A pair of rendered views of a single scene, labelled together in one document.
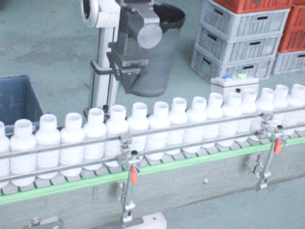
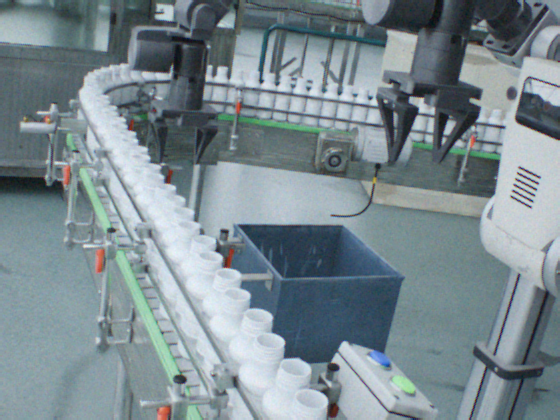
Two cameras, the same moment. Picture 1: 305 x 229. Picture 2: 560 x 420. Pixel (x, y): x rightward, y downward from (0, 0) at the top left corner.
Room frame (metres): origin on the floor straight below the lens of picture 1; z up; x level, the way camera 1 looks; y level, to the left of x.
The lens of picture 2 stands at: (1.21, -1.11, 1.60)
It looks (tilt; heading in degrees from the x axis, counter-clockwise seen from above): 20 degrees down; 94
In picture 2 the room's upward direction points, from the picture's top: 10 degrees clockwise
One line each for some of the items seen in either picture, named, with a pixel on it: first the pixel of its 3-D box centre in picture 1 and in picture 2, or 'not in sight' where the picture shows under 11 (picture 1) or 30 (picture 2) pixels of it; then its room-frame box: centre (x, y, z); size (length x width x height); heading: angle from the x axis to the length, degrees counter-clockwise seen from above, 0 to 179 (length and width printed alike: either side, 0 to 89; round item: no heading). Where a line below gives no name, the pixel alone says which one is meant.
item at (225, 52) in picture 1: (237, 39); not in sight; (3.60, -0.68, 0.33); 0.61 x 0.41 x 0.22; 125
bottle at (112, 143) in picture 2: not in sight; (116, 159); (0.71, 0.48, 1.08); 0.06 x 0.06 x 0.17
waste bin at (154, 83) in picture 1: (149, 50); not in sight; (3.14, 0.04, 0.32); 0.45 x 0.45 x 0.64
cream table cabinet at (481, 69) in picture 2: not in sight; (449, 125); (2.02, 4.38, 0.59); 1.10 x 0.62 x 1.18; 11
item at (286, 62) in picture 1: (285, 52); not in sight; (4.03, -1.24, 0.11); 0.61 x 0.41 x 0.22; 122
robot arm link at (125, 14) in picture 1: (133, 19); (187, 58); (0.94, 0.06, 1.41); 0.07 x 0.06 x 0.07; 30
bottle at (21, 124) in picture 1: (22, 152); (137, 195); (0.83, 0.27, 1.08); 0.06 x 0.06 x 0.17
